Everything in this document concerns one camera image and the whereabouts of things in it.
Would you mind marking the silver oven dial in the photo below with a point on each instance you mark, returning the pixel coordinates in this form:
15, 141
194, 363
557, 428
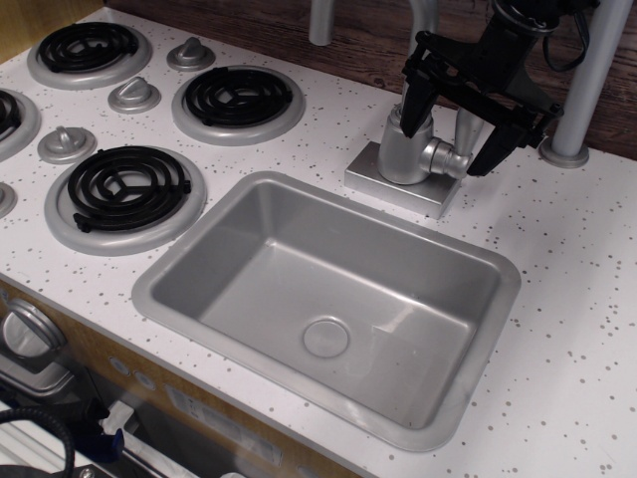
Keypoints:
29, 337

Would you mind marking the silver toy faucet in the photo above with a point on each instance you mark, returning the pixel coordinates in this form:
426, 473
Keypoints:
421, 173

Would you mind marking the black burner back left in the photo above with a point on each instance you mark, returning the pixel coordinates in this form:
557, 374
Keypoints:
86, 56

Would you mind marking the silver faucet lever handle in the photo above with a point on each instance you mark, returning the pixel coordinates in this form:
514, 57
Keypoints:
467, 131

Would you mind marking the grey stove knob edge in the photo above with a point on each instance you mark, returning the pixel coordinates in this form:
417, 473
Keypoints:
8, 199

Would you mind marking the grey support pole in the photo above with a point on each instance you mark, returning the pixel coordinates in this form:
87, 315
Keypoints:
566, 148

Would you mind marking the grey toy sink basin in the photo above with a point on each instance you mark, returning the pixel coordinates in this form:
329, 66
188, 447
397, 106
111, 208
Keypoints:
385, 324

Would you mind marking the black burner front right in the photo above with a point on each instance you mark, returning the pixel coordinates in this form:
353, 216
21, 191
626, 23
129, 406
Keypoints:
125, 200

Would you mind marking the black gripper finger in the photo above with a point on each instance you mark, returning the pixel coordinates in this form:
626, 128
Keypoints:
503, 140
419, 100

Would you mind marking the grey stove knob back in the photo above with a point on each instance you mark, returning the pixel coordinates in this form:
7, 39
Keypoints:
190, 56

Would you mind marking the grey stove knob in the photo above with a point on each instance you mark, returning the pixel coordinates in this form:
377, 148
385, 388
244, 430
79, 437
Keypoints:
190, 56
134, 97
66, 145

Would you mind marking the black burner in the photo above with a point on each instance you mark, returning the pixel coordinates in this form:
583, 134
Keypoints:
86, 56
237, 106
20, 123
125, 200

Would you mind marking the black burner back right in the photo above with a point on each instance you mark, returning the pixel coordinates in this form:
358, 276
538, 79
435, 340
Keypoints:
237, 106

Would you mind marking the black burner far left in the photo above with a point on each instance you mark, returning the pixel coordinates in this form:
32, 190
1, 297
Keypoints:
20, 123

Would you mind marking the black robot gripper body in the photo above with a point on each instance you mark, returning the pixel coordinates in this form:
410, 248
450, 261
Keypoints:
489, 77

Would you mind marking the grey stove knob front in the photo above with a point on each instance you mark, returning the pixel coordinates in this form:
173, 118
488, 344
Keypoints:
66, 145

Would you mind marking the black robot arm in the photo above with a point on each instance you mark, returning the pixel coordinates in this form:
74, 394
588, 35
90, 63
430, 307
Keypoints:
489, 79

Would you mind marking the grey stove knob middle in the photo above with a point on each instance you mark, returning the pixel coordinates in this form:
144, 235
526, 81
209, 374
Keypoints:
134, 97

